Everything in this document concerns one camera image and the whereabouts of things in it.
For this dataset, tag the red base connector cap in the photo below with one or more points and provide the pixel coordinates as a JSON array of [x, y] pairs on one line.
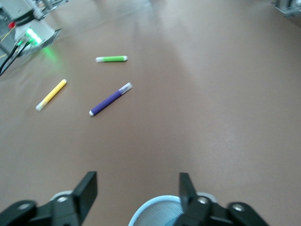
[[11, 24]]

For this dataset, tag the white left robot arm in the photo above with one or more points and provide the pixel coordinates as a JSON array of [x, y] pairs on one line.
[[14, 14]]

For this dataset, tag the aluminium corner bracket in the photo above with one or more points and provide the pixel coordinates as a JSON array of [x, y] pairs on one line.
[[289, 9]]

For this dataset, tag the purple marker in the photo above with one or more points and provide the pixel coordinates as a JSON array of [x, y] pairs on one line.
[[108, 100]]

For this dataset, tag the brown table cover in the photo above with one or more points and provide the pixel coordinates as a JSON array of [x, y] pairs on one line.
[[188, 106]]

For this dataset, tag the translucent blue plastic cup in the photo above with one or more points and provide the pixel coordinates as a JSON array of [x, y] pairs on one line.
[[155, 212]]

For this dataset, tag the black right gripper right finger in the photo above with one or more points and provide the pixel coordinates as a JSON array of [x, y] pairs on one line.
[[188, 195]]

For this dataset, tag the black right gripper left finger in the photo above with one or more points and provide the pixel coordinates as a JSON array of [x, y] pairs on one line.
[[82, 195]]

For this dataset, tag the yellow marker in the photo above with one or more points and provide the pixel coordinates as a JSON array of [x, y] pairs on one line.
[[53, 93]]

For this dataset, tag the green marker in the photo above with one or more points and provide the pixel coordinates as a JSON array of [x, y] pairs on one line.
[[113, 58]]

